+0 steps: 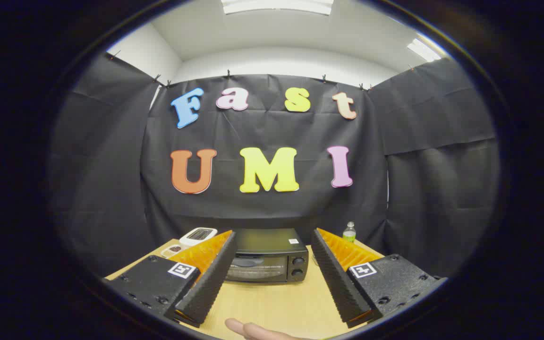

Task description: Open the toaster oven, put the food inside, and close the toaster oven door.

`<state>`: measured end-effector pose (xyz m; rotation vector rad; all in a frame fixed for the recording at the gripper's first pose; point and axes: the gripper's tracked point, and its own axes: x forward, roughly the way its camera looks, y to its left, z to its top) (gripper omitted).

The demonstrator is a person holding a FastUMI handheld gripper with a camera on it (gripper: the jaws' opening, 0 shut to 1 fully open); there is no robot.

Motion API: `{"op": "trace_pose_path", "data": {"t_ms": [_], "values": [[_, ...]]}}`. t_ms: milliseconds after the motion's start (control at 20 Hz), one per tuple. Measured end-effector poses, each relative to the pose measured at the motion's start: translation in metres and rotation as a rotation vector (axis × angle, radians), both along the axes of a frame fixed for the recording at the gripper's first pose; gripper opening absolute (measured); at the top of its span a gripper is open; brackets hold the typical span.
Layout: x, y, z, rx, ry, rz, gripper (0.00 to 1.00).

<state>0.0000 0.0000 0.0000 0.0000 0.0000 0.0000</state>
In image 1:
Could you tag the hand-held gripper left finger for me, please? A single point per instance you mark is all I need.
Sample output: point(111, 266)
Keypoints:
point(213, 278)

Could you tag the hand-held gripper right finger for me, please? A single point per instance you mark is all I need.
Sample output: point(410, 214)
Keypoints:
point(335, 278)

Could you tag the black toaster oven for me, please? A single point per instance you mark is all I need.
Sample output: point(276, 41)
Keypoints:
point(267, 245)

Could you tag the white pop-up toaster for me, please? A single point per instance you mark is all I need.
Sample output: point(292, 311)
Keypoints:
point(199, 234)

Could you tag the green label drink bottle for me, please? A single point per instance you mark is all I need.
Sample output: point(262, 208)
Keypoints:
point(349, 233)

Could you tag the small white plate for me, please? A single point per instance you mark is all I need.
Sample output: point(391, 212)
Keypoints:
point(172, 250)

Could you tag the black backdrop cloth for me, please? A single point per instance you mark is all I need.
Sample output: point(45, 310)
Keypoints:
point(262, 212)

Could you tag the ceiling light panel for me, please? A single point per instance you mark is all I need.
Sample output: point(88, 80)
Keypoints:
point(276, 5)
point(423, 49)

